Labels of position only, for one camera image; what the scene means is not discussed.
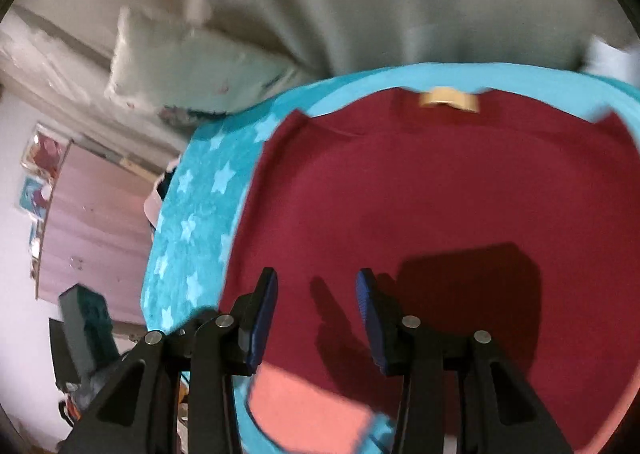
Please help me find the turquoise star blanket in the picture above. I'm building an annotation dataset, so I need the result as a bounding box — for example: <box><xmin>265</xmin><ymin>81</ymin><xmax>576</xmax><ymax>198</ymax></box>
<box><xmin>141</xmin><ymin>61</ymin><xmax>640</xmax><ymax>454</ymax></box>

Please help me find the green box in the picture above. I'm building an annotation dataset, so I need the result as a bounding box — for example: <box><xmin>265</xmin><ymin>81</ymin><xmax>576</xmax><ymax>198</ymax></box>
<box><xmin>57</xmin><ymin>284</ymin><xmax>121</xmax><ymax>375</ymax></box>

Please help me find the blue wall poster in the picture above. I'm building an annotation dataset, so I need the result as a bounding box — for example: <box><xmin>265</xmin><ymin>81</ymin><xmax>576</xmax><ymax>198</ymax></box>
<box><xmin>17</xmin><ymin>178</ymin><xmax>53</xmax><ymax>217</ymax></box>

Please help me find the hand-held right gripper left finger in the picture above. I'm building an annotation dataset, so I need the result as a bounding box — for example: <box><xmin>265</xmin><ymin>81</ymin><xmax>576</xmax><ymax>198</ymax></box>
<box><xmin>57</xmin><ymin>267</ymin><xmax>279</xmax><ymax>454</ymax></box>

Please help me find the cream floral pillow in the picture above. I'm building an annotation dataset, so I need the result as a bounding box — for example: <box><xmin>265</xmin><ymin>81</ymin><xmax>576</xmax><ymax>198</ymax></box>
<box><xmin>105</xmin><ymin>6</ymin><xmax>306</xmax><ymax>119</ymax></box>

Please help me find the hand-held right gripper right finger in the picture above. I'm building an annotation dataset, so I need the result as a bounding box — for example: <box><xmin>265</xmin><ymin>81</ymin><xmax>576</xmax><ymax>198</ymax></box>
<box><xmin>356</xmin><ymin>269</ymin><xmax>576</xmax><ymax>454</ymax></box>

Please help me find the red wall poster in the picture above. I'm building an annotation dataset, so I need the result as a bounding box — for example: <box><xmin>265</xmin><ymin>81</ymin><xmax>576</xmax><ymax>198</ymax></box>
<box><xmin>21</xmin><ymin>123</ymin><xmax>68</xmax><ymax>182</ymax></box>

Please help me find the dark red shirt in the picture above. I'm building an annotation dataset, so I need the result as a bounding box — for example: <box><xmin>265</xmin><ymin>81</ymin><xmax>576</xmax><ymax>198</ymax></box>
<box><xmin>218</xmin><ymin>88</ymin><xmax>640</xmax><ymax>452</ymax></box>

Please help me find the black screen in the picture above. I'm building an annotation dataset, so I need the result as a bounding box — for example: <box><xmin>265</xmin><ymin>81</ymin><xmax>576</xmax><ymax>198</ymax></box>
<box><xmin>48</xmin><ymin>316</ymin><xmax>81</xmax><ymax>390</ymax></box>

